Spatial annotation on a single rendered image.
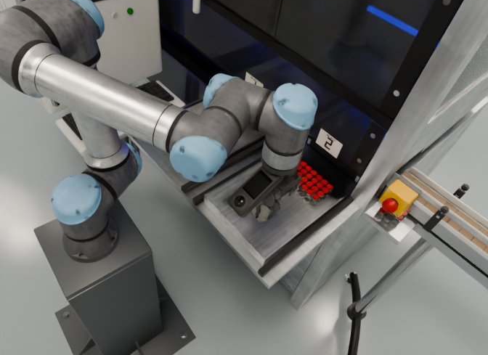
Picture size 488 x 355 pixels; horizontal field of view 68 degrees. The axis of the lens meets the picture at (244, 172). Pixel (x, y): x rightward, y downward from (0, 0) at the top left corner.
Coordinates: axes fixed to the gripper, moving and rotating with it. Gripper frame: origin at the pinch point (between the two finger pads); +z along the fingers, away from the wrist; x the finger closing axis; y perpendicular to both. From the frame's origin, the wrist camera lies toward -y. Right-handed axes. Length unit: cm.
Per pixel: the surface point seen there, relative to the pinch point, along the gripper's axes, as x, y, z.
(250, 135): 33.7, 31.9, 17.5
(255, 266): -3.9, -0.5, 17.8
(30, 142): 169, -17, 105
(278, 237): -1.7, 10.4, 17.6
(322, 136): 10.5, 38.3, 2.8
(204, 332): 10, -3, 106
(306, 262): -4, 38, 65
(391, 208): -18.3, 35.0, 5.5
